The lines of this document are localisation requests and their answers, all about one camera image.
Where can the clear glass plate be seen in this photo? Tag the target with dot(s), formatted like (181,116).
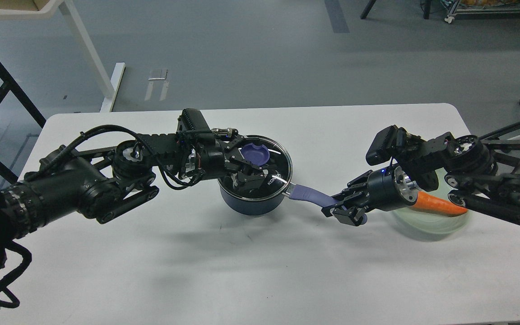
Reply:
(428,225)

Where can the metal wheeled cart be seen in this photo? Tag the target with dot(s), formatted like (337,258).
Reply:
(457,7)

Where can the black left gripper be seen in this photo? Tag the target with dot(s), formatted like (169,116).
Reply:
(213,155)

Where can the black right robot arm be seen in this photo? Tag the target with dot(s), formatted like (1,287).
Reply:
(483,173)

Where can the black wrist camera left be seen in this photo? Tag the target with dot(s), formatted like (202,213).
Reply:
(192,121)

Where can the blue saucepan with handle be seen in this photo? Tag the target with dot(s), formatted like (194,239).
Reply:
(271,193)

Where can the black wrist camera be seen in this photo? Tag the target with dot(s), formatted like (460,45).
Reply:
(192,121)
(386,144)

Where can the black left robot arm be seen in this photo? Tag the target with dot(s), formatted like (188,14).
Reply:
(108,171)

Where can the glass lid with blue knob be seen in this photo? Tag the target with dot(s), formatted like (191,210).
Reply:
(263,152)

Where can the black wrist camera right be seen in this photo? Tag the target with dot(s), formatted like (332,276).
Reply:
(386,144)

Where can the white desk frame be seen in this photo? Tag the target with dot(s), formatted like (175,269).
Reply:
(45,9)

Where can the orange toy carrot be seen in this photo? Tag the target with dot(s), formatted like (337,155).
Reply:
(434,205)

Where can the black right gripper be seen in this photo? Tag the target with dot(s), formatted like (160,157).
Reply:
(386,189)

